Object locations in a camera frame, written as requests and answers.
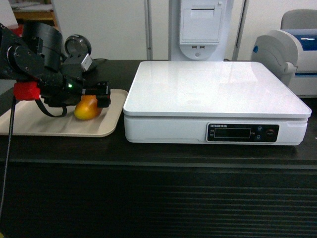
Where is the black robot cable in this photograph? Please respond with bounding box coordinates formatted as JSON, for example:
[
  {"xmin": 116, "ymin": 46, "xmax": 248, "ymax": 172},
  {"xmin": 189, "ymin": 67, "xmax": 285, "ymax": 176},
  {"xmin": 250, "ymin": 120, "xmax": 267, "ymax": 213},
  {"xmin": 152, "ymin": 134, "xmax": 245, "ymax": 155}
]
[{"xmin": 0, "ymin": 95, "xmax": 18, "ymax": 224}]

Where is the beige plastic tray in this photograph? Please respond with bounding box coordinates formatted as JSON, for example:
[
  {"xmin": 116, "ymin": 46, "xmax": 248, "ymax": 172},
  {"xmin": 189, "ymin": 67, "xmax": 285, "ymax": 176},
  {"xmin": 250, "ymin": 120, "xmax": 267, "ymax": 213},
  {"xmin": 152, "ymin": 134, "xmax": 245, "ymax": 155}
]
[{"xmin": 13, "ymin": 89, "xmax": 128, "ymax": 137}]

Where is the white digital checkout scale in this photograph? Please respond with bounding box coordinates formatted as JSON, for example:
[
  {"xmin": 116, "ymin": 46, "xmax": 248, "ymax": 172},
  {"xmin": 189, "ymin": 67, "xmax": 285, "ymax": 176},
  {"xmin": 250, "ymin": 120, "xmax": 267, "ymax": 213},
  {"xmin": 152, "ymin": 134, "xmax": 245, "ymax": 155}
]
[{"xmin": 123, "ymin": 61, "xmax": 312, "ymax": 145}]

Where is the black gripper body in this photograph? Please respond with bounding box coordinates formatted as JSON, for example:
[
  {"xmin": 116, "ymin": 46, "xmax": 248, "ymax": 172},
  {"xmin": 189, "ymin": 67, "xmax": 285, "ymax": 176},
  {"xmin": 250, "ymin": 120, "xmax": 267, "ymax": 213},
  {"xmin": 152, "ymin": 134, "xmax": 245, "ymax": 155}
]
[{"xmin": 38, "ymin": 56, "xmax": 85, "ymax": 107}]

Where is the white receipt printer kiosk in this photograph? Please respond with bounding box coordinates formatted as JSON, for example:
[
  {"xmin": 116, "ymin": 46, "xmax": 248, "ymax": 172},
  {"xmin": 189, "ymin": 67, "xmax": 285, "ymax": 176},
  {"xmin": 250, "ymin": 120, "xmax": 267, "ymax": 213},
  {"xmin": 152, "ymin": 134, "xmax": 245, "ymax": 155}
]
[{"xmin": 168, "ymin": 0, "xmax": 234, "ymax": 61}]

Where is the red cable clamp block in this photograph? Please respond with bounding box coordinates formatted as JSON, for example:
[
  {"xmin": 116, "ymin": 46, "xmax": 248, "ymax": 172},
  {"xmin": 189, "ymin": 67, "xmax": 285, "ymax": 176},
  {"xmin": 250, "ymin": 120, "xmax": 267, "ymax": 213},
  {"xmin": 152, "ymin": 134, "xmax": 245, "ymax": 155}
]
[{"xmin": 13, "ymin": 81, "xmax": 40, "ymax": 101}]

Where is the black checkout counter cabinet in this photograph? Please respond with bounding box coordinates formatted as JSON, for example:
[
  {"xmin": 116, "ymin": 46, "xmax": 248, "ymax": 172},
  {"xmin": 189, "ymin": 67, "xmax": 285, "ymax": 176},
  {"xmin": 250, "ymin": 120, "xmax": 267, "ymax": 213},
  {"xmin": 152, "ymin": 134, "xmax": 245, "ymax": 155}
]
[{"xmin": 0, "ymin": 59, "xmax": 317, "ymax": 238}]

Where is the grey metal pole left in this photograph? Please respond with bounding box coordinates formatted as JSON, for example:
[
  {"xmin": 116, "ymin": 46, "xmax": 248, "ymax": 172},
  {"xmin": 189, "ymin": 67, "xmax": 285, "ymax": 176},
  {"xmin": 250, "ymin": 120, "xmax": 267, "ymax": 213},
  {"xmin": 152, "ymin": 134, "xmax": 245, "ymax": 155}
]
[{"xmin": 144, "ymin": 0, "xmax": 153, "ymax": 60}]

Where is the white blue label printer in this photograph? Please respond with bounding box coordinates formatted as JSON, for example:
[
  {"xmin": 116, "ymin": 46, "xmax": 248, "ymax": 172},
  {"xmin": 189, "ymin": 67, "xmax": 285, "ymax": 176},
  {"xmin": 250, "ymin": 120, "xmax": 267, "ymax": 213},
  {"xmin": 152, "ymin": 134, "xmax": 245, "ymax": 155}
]
[{"xmin": 251, "ymin": 29, "xmax": 317, "ymax": 98}]

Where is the grey metal pole right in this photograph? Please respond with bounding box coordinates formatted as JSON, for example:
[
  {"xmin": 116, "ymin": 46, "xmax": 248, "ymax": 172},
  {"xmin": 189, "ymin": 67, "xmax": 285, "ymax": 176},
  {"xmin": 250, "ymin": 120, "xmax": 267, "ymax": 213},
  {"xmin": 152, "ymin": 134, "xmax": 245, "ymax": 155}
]
[{"xmin": 232, "ymin": 0, "xmax": 249, "ymax": 61}]

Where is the red yellow mango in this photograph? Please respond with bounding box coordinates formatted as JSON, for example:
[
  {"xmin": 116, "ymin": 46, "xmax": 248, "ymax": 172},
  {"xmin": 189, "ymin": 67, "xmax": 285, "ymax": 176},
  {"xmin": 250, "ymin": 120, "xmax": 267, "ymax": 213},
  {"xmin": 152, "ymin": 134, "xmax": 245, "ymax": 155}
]
[{"xmin": 74, "ymin": 95, "xmax": 102, "ymax": 120}]

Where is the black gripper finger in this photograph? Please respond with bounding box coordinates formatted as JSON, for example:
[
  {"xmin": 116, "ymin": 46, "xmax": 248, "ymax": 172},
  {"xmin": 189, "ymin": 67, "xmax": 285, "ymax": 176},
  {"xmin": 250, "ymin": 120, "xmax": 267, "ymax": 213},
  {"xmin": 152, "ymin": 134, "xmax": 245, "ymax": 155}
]
[{"xmin": 83, "ymin": 81, "xmax": 111, "ymax": 108}]

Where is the black barcode scanner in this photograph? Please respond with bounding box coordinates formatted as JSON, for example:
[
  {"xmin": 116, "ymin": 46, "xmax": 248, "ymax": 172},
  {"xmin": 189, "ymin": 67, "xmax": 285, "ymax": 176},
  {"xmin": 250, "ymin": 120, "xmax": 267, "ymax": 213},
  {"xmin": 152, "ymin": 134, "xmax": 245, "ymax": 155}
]
[{"xmin": 64, "ymin": 34, "xmax": 97, "ymax": 72}]

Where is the wooden shelf background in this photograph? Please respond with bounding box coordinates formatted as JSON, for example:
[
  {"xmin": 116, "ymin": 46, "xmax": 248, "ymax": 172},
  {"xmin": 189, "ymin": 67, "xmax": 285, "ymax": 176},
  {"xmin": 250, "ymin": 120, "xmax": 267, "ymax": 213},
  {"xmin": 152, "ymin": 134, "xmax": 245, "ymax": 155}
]
[{"xmin": 9, "ymin": 0, "xmax": 58, "ymax": 28}]

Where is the grey metal pole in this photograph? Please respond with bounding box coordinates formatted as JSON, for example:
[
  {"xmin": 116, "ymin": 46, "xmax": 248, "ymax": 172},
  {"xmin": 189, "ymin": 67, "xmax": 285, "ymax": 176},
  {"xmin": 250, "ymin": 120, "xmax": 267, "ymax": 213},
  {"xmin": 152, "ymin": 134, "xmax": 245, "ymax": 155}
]
[
  {"xmin": 144, "ymin": 0, "xmax": 153, "ymax": 60},
  {"xmin": 232, "ymin": 0, "xmax": 249, "ymax": 61}
]

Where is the grey chair back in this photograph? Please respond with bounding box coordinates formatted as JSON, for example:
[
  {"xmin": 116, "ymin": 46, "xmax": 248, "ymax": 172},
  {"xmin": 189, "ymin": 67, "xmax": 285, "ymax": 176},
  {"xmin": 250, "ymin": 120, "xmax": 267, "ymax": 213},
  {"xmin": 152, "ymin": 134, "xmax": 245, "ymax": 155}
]
[{"xmin": 280, "ymin": 9, "xmax": 317, "ymax": 30}]

